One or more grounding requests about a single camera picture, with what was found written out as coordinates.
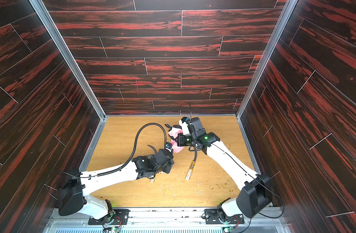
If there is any small sickle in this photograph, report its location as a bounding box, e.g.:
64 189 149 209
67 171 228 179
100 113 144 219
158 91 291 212
185 149 197 181
148 145 157 156

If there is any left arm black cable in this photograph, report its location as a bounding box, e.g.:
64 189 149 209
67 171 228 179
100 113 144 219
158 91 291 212
79 123 167 178

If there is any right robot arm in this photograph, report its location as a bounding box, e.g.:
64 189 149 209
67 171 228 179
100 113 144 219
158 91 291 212
168 117 272 223

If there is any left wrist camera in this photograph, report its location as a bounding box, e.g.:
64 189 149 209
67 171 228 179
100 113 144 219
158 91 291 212
164 142 173 153

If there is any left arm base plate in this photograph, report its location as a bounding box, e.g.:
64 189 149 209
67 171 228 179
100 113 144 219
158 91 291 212
88 209 130 226

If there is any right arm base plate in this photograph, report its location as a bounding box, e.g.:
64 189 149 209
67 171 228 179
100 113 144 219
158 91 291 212
201 208 245 225

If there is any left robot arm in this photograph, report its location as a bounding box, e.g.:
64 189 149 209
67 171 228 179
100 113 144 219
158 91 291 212
56 148 174 220

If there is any aluminium front rail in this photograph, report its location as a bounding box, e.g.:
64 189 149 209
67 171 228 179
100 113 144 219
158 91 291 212
44 207 292 233

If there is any pink rag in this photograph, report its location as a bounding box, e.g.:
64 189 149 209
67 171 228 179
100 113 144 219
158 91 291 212
165 124 183 153

